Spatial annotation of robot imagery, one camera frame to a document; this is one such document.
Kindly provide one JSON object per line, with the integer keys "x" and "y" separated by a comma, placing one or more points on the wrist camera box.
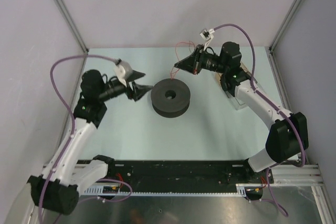
{"x": 207, "y": 35}
{"x": 122, "y": 71}

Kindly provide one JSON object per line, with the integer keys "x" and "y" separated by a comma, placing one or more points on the black cable spool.
{"x": 170, "y": 98}

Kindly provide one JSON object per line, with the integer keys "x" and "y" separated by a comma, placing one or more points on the aluminium front rail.
{"x": 296, "y": 172}

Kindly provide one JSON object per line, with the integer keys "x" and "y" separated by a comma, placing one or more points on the right aluminium frame post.
{"x": 294, "y": 8}

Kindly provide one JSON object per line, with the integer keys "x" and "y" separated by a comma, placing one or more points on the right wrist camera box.
{"x": 207, "y": 35}

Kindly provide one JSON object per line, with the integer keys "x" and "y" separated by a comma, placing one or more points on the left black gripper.
{"x": 138, "y": 90}

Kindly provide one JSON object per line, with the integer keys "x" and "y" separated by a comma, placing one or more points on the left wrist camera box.
{"x": 122, "y": 71}

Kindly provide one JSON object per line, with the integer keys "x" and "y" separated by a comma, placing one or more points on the aluminium frame post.
{"x": 63, "y": 9}
{"x": 294, "y": 8}

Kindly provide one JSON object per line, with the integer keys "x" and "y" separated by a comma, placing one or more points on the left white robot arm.
{"x": 59, "y": 187}

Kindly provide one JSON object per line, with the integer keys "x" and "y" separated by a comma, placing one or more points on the clear plastic bin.
{"x": 239, "y": 103}

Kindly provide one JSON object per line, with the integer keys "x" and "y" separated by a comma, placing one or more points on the left aluminium frame post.
{"x": 63, "y": 9}

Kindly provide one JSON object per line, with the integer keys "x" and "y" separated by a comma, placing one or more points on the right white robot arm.
{"x": 288, "y": 132}

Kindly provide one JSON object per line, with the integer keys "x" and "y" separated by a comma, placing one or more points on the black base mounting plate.
{"x": 186, "y": 177}

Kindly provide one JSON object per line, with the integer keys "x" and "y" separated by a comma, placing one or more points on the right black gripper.
{"x": 192, "y": 63}

